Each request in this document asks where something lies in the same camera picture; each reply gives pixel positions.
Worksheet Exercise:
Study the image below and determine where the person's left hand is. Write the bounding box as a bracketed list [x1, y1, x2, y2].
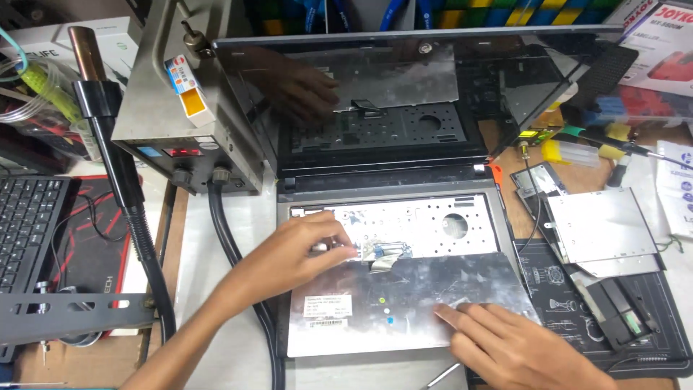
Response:
[246, 210, 359, 302]

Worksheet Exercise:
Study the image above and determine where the person's right hand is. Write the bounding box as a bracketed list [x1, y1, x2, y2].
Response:
[433, 301, 596, 390]

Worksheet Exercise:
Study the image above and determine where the silver-backed laptop keyboard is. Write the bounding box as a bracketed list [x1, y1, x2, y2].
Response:
[286, 251, 542, 359]

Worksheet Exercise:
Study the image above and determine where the grey open laptop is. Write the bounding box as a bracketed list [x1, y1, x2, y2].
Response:
[213, 24, 641, 390]

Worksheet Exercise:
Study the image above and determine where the thin metal tool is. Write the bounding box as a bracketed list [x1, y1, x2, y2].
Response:
[421, 362, 464, 390]

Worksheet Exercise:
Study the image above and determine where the small white orange box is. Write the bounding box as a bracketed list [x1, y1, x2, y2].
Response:
[164, 53, 217, 129]

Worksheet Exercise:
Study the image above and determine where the small silver drive caddy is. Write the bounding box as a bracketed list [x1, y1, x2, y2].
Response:
[510, 161, 569, 202]

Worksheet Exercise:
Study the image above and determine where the grey hot air rework station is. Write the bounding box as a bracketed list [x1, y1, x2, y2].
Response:
[111, 0, 267, 196]

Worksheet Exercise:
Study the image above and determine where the black hot air gun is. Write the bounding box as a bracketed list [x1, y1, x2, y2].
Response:
[67, 25, 178, 343]

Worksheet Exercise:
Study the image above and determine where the black printed work mat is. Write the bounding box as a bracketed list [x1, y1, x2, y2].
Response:
[467, 237, 693, 381]

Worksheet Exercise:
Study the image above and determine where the red black mouse pad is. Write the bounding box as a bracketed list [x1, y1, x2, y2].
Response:
[50, 174, 146, 338]

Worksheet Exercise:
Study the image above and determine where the colourful shelf of bins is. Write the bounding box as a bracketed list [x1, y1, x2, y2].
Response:
[243, 0, 624, 34]

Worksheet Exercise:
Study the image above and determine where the clear yellow plastic case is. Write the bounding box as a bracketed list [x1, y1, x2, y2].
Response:
[540, 138, 603, 169]

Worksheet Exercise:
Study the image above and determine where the silver optical drive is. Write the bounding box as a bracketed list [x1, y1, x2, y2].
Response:
[544, 186, 668, 278]

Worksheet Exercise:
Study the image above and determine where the white cardboard box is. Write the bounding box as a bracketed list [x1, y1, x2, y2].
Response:
[0, 16, 143, 90]

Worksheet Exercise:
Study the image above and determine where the black grey screwdriver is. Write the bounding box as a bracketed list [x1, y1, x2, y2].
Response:
[605, 154, 633, 190]

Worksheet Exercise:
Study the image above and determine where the black plastic laptop cover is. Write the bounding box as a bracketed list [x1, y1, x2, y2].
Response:
[568, 270, 662, 352]

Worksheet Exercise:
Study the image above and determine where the black desktop keyboard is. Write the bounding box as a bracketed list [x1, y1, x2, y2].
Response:
[0, 175, 72, 296]

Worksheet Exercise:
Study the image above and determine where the clear bag with green parts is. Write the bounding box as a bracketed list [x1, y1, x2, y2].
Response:
[0, 53, 103, 162]

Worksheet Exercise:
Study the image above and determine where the white printed plastic packet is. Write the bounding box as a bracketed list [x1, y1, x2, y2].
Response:
[655, 139, 693, 240]

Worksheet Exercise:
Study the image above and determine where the red white product box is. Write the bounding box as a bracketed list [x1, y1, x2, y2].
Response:
[605, 0, 693, 98]

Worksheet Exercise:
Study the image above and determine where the flat silver ribbon cable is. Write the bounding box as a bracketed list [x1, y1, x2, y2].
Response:
[362, 242, 413, 273]

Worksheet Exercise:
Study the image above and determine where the thick black hose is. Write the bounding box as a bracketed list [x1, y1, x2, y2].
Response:
[207, 167, 287, 390]

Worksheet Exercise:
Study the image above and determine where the black cable with gold connector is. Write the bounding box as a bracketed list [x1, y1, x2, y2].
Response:
[517, 140, 544, 256]

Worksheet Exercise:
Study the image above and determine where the grey slotted metal bracket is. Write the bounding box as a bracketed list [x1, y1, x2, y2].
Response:
[0, 291, 159, 347]

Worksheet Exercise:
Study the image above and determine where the green yellow handled tool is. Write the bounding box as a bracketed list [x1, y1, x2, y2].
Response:
[559, 123, 693, 170]

